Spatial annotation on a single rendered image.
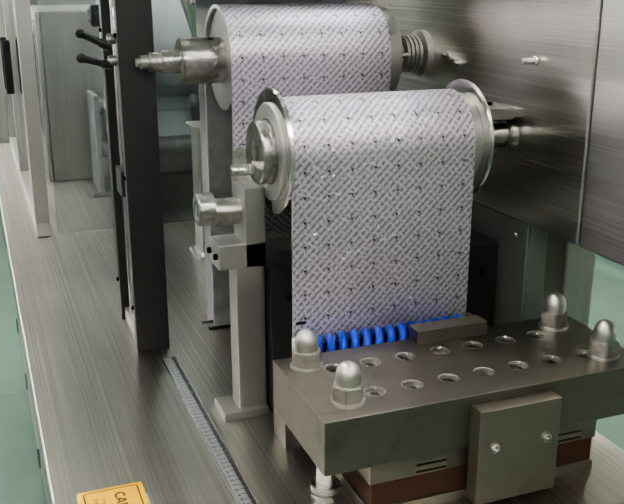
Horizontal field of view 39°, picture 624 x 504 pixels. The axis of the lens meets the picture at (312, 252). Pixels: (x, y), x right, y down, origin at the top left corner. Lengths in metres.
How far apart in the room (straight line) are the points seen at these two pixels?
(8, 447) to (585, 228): 2.31
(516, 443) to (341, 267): 0.28
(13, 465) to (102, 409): 1.75
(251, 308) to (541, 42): 0.48
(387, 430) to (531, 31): 0.53
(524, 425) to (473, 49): 0.54
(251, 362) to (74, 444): 0.24
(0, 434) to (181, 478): 2.12
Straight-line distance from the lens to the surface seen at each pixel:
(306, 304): 1.04
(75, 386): 1.28
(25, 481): 2.85
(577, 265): 1.40
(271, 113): 1.02
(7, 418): 3.23
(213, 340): 1.40
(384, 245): 1.06
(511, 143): 1.17
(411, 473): 0.96
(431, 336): 1.05
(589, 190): 1.06
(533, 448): 0.99
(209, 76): 1.24
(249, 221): 1.06
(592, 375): 1.02
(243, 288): 1.09
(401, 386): 0.95
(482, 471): 0.97
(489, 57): 1.23
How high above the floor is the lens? 1.45
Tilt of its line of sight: 17 degrees down
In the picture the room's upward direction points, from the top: straight up
